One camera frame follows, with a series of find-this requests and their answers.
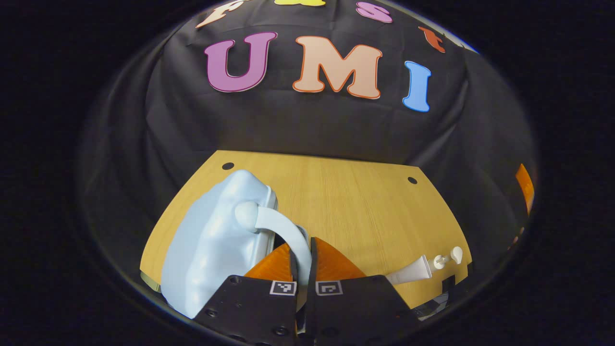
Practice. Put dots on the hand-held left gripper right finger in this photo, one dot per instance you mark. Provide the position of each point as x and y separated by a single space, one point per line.
314 271

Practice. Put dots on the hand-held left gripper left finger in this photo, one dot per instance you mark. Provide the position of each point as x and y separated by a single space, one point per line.
294 269

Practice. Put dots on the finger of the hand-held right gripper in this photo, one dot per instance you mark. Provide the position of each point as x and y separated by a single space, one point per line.
526 187

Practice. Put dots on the light blue suitcase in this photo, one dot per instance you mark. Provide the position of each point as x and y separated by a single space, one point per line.
211 240

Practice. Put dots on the white squeeze tube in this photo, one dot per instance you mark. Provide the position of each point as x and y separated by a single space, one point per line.
411 274

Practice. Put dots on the black backdrop cloth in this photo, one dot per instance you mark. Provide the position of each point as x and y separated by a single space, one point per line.
312 125

